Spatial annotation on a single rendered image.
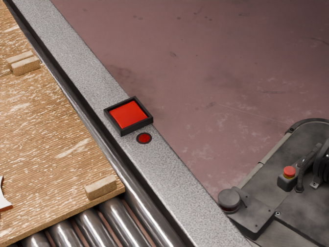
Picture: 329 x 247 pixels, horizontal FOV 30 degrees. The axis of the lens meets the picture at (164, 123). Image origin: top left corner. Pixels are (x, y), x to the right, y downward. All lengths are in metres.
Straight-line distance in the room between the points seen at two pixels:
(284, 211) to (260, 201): 0.08
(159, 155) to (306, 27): 1.94
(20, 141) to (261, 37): 1.89
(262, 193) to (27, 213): 1.04
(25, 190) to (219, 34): 1.95
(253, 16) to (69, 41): 1.72
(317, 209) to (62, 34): 0.95
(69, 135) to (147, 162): 0.16
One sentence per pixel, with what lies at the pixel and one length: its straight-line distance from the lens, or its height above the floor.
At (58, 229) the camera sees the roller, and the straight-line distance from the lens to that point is 1.11.
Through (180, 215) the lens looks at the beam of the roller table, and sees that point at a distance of 1.11.
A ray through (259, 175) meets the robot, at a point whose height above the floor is 0.24.
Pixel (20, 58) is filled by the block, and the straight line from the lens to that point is 1.39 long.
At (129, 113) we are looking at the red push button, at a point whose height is 0.93.
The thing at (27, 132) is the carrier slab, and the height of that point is 0.94.
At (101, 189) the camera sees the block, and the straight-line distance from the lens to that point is 1.10.
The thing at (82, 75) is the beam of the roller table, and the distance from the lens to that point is 1.38.
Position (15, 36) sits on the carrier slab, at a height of 0.94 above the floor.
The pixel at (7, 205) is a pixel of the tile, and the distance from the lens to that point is 1.13.
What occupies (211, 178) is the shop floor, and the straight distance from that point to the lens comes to 2.33.
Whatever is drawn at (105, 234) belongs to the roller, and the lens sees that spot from 1.09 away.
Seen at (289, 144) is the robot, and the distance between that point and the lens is 2.14.
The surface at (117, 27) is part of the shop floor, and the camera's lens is 3.03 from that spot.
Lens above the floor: 1.82
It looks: 46 degrees down
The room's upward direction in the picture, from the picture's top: 3 degrees counter-clockwise
